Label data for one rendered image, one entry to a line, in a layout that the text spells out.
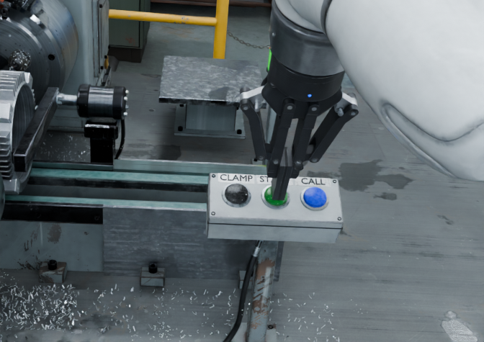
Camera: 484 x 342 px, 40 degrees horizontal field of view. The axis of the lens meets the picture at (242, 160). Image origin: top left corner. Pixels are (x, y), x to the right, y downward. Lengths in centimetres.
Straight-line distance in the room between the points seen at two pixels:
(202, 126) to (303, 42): 100
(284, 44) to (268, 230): 30
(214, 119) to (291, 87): 93
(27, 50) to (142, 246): 42
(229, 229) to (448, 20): 47
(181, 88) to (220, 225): 73
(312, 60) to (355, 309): 58
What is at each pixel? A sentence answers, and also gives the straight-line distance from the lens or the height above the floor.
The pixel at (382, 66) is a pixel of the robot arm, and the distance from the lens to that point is 45.
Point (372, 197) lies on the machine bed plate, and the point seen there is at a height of 80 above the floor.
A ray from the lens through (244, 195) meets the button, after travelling 83.
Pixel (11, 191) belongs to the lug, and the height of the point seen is 95.
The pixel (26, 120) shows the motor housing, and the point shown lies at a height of 100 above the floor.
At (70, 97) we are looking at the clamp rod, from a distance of 120.
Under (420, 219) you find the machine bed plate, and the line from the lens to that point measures 137.
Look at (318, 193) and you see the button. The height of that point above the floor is 107.
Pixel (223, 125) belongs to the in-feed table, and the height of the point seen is 82.
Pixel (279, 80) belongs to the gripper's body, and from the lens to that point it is 65.
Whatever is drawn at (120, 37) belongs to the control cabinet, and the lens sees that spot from 420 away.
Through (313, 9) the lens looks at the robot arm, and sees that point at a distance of 53.
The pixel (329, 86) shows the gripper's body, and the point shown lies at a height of 127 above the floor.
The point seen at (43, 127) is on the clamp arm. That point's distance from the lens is 110.
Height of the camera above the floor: 150
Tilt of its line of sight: 28 degrees down
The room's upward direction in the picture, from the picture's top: 6 degrees clockwise
